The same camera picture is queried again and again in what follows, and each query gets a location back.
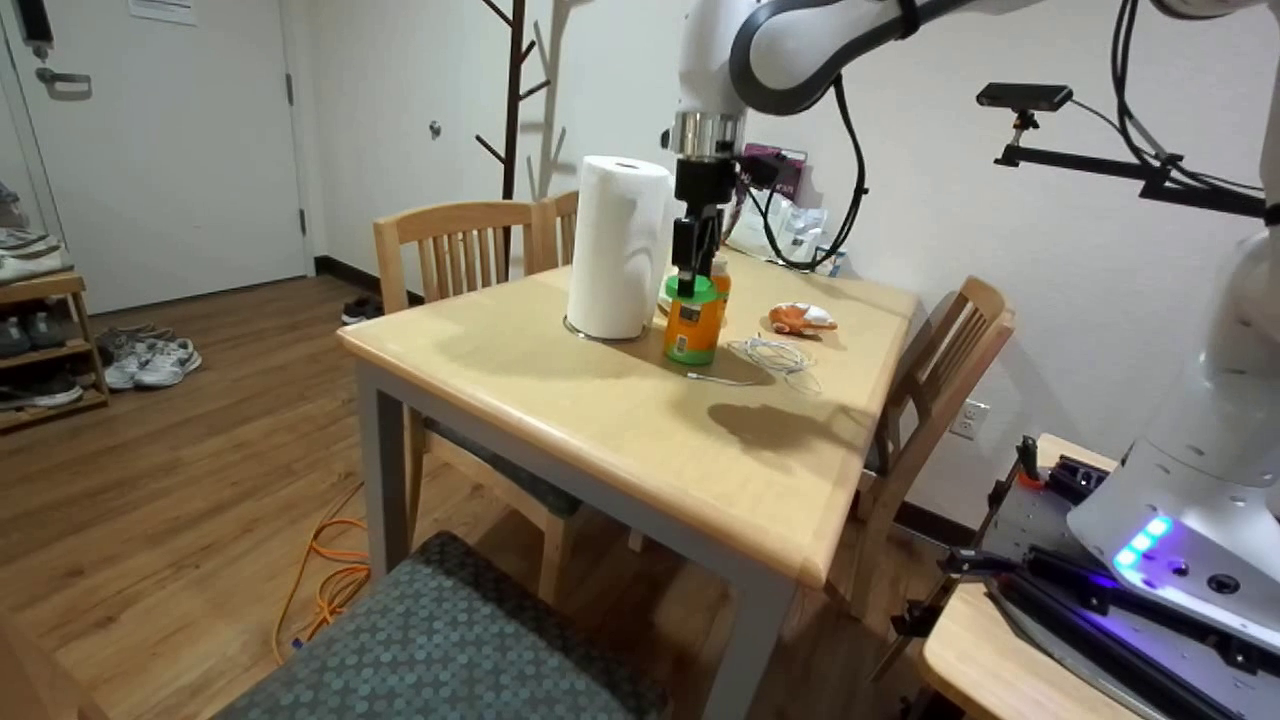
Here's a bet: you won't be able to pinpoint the white sneakers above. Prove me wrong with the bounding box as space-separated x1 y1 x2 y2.
103 333 203 393

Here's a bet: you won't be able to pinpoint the white door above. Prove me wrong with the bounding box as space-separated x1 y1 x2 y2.
0 0 309 311

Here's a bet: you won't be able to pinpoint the black coat stand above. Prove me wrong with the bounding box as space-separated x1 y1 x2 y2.
475 0 550 202

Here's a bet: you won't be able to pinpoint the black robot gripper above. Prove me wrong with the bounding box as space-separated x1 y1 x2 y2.
671 155 737 297

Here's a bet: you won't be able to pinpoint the orange juice bottle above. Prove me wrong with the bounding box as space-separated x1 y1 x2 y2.
664 302 727 374

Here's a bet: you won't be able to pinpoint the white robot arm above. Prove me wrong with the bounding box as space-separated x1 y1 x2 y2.
664 0 1280 489

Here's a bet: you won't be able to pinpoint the orange extension cord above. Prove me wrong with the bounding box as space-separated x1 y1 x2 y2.
267 518 374 659

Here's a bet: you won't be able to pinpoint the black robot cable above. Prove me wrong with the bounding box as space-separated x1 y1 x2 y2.
732 74 870 272

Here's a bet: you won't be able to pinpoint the grey patterned seat cushion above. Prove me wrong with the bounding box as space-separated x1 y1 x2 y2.
216 531 664 720

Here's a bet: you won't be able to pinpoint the orange white plush toy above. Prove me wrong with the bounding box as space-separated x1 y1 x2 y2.
768 303 834 336

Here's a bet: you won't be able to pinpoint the black camera on mount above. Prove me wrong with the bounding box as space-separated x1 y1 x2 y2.
973 82 1272 224

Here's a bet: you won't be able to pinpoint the white paper towel roll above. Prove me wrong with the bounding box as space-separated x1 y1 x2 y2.
567 155 671 340

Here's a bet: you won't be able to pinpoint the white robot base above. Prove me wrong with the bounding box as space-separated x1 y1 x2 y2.
1066 445 1280 653

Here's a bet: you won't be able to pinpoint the wooden chair right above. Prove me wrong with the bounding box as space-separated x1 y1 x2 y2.
829 277 1017 617

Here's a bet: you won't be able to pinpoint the green bottle lid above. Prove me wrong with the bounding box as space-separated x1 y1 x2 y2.
658 277 727 303

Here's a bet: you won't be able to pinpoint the wooden side table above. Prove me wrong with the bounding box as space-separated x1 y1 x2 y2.
921 427 1280 720

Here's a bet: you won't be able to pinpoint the wooden shoe rack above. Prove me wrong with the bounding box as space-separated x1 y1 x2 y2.
0 267 106 432

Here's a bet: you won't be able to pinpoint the wooden chair far left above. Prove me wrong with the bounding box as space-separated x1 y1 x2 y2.
371 202 535 311

